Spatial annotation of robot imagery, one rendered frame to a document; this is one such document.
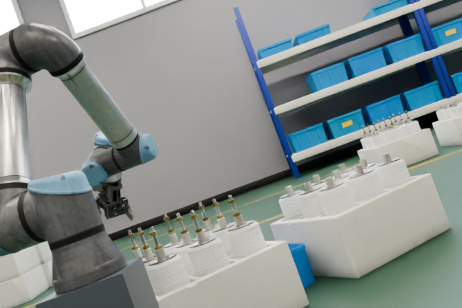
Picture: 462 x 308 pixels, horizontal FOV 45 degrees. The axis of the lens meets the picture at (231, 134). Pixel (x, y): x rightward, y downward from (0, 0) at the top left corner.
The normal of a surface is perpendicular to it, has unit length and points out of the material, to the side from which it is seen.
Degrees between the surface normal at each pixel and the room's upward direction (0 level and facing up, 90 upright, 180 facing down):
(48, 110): 90
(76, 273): 73
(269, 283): 90
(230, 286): 90
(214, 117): 90
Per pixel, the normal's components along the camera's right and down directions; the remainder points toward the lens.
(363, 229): 0.41, -0.19
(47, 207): -0.27, 0.06
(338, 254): -0.84, 0.29
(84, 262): 0.15, -0.42
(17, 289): 0.01, -0.05
